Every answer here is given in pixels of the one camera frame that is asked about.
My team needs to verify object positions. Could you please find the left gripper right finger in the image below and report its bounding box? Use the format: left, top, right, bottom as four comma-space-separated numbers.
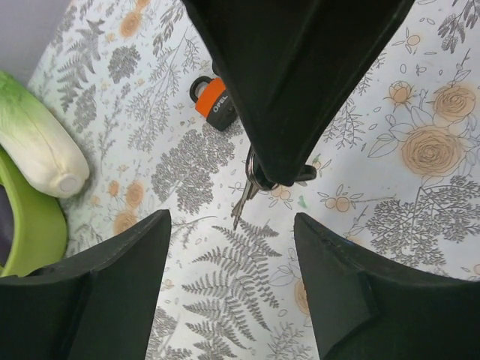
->
294, 213, 479, 359

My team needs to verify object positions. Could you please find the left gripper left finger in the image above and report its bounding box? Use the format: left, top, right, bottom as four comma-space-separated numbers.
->
1, 210, 171, 359

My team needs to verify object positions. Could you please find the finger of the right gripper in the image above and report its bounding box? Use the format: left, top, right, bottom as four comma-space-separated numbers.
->
184, 0, 413, 186

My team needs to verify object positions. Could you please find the orange padlock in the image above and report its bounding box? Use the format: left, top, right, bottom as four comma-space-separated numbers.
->
189, 76, 237, 131

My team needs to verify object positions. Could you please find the silver key bunch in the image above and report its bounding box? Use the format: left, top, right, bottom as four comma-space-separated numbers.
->
231, 144, 318, 230

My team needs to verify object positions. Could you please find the green plastic tray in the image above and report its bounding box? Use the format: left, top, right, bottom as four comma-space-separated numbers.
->
1, 150, 68, 277

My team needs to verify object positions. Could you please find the floral table mat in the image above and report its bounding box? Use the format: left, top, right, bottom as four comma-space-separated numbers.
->
28, 1, 479, 359

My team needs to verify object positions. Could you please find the green napa cabbage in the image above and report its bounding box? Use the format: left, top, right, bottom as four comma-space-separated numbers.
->
1, 71, 90, 199

